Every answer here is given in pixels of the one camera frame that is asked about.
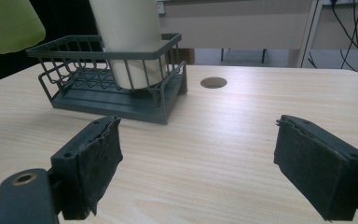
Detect green bottle with white cap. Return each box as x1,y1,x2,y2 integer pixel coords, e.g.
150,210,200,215
0,0,47,55

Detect white tumbler with lid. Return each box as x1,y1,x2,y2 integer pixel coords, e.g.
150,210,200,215
88,0,170,91

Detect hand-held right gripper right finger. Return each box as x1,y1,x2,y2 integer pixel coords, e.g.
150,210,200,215
272,114,358,222

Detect black hanging cables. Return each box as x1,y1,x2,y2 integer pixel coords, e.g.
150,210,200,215
307,0,358,73

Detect black wire basket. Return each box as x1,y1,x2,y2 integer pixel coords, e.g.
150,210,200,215
25,33,188,126

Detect white wall outlet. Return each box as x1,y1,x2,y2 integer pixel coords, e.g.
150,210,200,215
156,1,167,16

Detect black curtain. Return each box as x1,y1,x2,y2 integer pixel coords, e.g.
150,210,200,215
0,0,104,89

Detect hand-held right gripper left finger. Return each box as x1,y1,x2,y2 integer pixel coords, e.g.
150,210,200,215
50,116,124,220

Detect round table cable hole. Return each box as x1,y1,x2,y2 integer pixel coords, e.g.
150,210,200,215
200,77,228,90

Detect beige desk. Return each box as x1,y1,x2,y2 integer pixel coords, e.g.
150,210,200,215
156,0,358,69

